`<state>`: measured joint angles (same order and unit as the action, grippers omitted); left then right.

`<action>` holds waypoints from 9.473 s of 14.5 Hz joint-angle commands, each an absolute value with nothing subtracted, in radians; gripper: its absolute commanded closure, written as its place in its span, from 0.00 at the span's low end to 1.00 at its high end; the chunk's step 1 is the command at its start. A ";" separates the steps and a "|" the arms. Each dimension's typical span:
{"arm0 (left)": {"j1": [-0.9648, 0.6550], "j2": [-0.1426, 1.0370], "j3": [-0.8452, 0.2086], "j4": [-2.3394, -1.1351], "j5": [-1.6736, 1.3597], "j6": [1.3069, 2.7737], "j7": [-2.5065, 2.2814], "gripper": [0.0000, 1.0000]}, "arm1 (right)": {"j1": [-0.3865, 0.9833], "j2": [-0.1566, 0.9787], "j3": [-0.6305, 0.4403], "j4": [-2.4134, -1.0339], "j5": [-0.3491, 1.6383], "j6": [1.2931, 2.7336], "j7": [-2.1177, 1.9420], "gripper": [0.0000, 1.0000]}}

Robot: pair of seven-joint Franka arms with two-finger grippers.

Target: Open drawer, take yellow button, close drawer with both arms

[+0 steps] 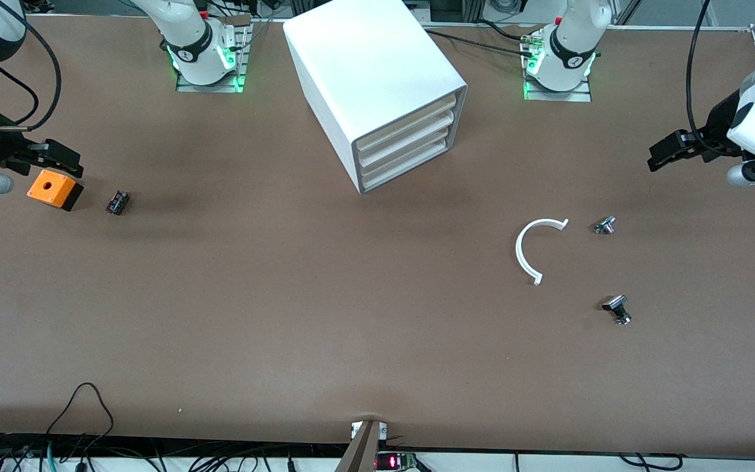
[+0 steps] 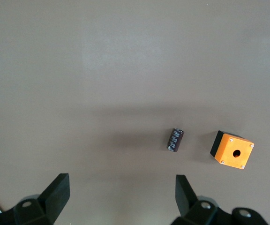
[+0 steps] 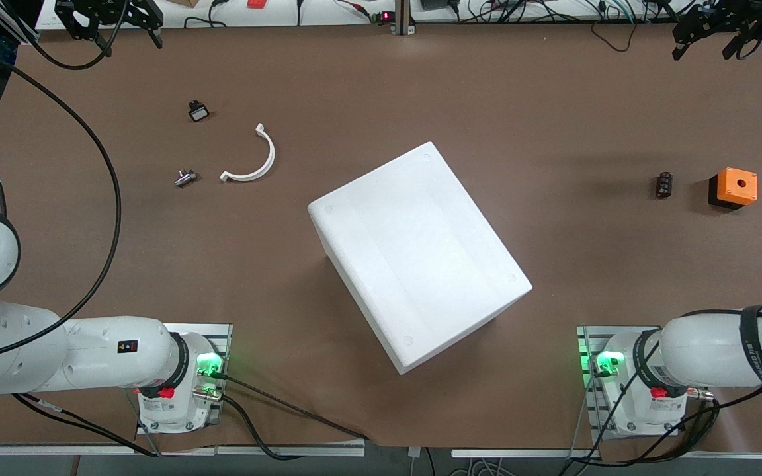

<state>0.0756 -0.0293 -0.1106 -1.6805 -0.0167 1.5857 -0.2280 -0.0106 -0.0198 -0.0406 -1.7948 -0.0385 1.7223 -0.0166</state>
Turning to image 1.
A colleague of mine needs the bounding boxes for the black cable on table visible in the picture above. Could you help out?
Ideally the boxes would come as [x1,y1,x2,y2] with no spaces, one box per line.
[425,29,539,58]
[476,20,530,41]

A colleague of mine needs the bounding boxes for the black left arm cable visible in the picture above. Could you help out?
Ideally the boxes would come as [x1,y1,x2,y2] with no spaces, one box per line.
[686,0,714,157]

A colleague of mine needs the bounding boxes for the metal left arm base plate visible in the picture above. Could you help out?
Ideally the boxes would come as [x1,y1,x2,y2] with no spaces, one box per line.
[523,29,593,102]

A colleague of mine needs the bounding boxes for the black looped cable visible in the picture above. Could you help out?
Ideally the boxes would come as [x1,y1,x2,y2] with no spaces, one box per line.
[45,383,115,454]

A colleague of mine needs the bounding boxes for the circuit board with red light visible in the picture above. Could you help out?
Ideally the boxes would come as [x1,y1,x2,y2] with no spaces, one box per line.
[376,451,419,472]

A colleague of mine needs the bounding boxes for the orange box with black base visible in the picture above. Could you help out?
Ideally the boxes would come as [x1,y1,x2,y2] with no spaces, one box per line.
[27,169,85,212]

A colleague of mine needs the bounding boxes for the black capped push button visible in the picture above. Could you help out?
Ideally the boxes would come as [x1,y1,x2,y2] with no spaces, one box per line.
[602,295,632,326]

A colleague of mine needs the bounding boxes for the white curved plastic arc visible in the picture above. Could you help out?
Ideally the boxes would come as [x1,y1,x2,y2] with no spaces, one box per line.
[515,218,570,286]

